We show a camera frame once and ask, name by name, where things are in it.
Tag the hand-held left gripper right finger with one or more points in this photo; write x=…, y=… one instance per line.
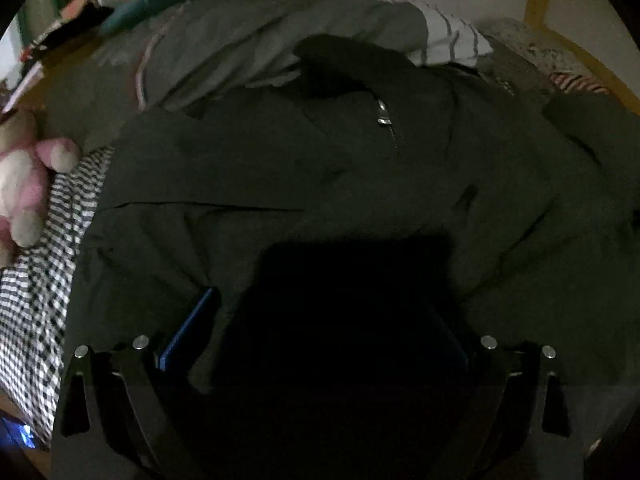
x=459, y=355

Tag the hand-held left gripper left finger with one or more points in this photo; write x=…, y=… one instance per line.
x=191, y=330

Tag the dark hooded jacket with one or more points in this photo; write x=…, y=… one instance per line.
x=300, y=185

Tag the black white checkered bed sheet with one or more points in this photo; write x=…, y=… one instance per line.
x=40, y=310

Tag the blue lit screen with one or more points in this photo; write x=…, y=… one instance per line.
x=17, y=435

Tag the pink plush bear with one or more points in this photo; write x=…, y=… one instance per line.
x=20, y=170

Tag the red striped cloth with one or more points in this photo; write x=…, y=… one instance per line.
x=575, y=81

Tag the speckled pillow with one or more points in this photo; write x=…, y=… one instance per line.
x=530, y=50

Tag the white striped cloth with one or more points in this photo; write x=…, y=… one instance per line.
x=450, y=35

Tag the wooden bed frame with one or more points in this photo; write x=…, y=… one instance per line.
x=560, y=35

